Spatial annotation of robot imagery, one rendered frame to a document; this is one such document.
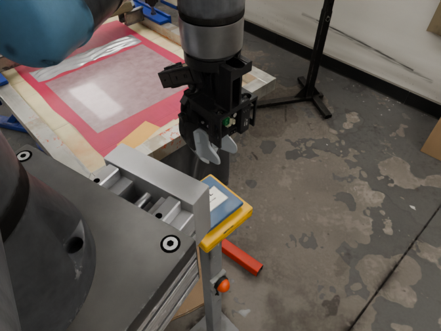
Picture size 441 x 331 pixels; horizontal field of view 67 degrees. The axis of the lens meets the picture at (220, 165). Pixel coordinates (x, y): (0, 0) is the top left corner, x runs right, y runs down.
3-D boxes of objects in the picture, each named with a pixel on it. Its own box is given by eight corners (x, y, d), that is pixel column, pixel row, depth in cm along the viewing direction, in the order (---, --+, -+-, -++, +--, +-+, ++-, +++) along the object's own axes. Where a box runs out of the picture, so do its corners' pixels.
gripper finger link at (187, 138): (187, 155, 52) (183, 110, 45) (181, 150, 52) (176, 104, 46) (210, 140, 54) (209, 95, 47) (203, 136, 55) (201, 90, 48)
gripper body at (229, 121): (218, 154, 46) (217, 76, 37) (178, 124, 50) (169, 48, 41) (256, 128, 49) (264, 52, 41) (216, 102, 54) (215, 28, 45)
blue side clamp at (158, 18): (172, 35, 121) (170, 15, 116) (161, 39, 119) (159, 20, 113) (126, 10, 136) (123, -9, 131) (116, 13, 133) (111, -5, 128)
